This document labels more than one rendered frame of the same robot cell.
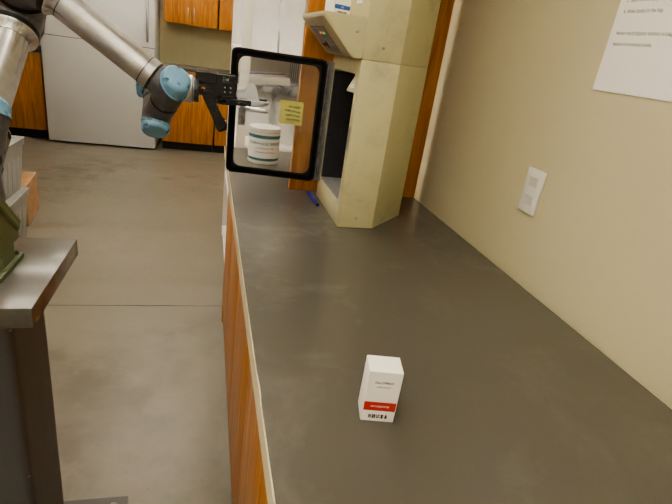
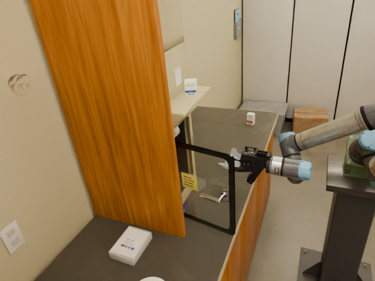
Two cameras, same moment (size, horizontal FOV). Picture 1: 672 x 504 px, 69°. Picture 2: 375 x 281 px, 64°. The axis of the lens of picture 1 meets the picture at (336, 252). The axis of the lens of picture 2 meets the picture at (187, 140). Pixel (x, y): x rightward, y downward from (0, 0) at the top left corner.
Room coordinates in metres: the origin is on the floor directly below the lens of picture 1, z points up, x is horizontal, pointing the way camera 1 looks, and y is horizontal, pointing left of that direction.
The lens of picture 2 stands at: (2.41, 0.90, 1.97)
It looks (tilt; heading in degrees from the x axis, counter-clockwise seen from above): 29 degrees down; 222
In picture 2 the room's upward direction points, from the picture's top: 6 degrees counter-clockwise
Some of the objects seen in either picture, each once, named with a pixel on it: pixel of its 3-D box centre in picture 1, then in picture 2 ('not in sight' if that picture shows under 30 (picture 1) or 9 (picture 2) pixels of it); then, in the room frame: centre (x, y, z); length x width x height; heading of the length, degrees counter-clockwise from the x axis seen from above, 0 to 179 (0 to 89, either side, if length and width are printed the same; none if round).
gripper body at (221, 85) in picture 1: (216, 88); (255, 160); (1.47, 0.41, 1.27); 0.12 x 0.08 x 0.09; 106
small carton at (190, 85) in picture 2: (338, 2); (191, 87); (1.46, 0.09, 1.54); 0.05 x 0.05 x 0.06; 34
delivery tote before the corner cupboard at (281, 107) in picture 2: not in sight; (263, 117); (-1.04, -0.79, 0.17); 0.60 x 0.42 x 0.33; 105
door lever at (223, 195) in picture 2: not in sight; (212, 195); (1.68, 0.34, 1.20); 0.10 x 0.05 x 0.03; 96
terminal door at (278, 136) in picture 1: (275, 117); (201, 188); (1.66, 0.27, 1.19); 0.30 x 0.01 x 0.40; 96
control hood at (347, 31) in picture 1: (329, 34); (187, 108); (1.52, 0.11, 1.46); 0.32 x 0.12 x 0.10; 17
